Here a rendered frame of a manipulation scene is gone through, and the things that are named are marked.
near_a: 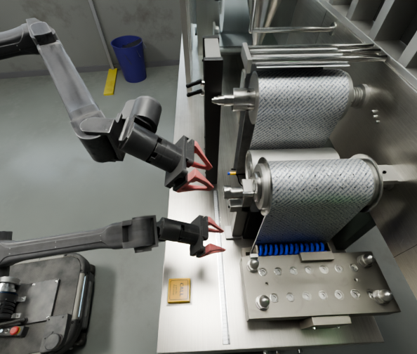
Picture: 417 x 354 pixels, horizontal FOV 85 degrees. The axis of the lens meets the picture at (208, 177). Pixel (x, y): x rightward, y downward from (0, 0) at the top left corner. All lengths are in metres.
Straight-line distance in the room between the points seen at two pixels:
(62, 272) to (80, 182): 0.95
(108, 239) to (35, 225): 1.80
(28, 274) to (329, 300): 1.66
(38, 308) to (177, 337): 1.09
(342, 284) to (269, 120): 0.50
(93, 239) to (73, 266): 1.14
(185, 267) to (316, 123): 0.62
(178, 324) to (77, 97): 0.67
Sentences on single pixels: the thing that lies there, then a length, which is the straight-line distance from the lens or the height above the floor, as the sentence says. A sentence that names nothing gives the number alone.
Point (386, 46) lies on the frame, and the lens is 0.84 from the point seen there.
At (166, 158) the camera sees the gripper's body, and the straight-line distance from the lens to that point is 0.44.
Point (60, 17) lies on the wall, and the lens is 3.98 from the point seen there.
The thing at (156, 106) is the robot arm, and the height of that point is 1.44.
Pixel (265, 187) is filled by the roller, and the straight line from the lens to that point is 0.53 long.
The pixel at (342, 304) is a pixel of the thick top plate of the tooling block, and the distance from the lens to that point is 0.78.
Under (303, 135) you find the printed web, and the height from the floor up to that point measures 1.25.
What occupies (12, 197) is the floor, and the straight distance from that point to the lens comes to 2.70.
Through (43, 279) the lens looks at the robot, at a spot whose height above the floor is 0.24.
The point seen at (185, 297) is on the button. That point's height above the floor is 0.92.
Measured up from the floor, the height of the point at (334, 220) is 1.17.
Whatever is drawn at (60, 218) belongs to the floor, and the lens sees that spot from 2.31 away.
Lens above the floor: 1.72
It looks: 52 degrees down
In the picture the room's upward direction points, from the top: straight up
